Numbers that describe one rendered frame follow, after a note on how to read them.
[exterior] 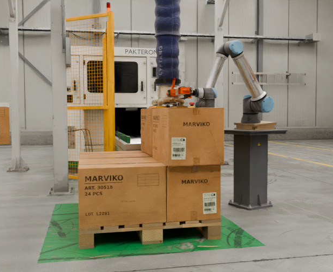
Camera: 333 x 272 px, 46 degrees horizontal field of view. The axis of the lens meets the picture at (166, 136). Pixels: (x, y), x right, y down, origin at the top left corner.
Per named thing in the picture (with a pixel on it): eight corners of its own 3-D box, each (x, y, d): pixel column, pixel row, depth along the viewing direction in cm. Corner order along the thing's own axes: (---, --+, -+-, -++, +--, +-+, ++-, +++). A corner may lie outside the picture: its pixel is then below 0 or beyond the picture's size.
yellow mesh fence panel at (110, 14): (57, 185, 504) (54, 19, 493) (62, 184, 513) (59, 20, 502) (114, 191, 466) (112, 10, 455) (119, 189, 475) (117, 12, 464)
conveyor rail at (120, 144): (110, 146, 624) (109, 134, 623) (113, 146, 625) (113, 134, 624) (125, 163, 398) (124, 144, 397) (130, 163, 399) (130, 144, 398)
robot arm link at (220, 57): (218, 40, 362) (191, 108, 357) (226, 39, 351) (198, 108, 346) (228, 46, 368) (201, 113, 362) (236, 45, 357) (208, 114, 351)
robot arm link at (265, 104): (265, 106, 380) (231, 38, 355) (278, 107, 365) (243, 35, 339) (255, 115, 376) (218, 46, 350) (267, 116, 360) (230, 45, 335)
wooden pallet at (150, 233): (80, 208, 382) (80, 193, 381) (181, 203, 402) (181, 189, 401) (79, 249, 264) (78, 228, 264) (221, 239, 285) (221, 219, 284)
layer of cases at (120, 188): (80, 193, 381) (79, 151, 379) (180, 189, 401) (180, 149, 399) (79, 228, 264) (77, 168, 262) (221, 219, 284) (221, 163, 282)
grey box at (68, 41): (66, 66, 462) (66, 40, 460) (71, 66, 463) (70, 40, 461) (66, 63, 442) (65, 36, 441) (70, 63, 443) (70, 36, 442)
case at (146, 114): (140, 149, 385) (140, 108, 383) (180, 149, 394) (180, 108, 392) (151, 156, 327) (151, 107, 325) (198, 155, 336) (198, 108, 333)
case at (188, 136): (152, 157, 327) (151, 109, 325) (198, 156, 336) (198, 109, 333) (168, 166, 268) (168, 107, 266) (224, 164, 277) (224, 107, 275)
